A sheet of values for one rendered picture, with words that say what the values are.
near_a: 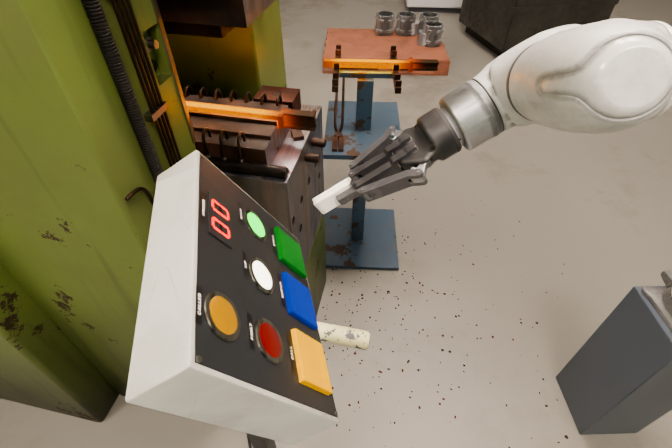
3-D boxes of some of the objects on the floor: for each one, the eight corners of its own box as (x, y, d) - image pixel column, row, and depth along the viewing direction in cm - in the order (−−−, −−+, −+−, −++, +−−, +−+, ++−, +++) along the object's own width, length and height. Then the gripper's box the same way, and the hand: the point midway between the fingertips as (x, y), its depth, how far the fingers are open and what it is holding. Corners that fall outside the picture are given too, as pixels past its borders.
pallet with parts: (434, 40, 399) (440, 8, 378) (451, 75, 342) (459, 39, 321) (323, 41, 398) (323, 8, 377) (322, 76, 342) (321, 39, 321)
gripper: (478, 169, 57) (338, 248, 62) (440, 121, 67) (321, 193, 71) (464, 134, 52) (313, 223, 57) (425, 88, 62) (298, 168, 66)
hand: (336, 196), depth 63 cm, fingers closed
